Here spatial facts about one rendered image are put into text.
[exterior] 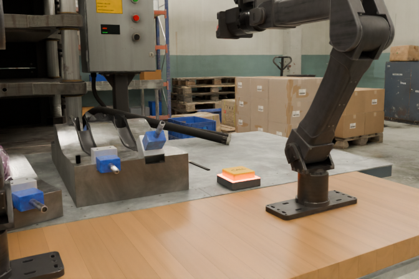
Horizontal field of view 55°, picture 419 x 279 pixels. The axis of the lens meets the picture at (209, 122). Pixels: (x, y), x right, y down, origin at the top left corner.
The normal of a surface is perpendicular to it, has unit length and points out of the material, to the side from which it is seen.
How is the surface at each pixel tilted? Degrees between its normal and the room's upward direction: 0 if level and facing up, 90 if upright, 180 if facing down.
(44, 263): 0
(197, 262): 0
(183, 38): 90
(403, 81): 90
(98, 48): 90
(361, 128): 90
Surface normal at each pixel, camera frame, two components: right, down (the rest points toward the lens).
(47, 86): -0.18, 0.14
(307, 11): -0.87, 0.13
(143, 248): -0.01, -0.99
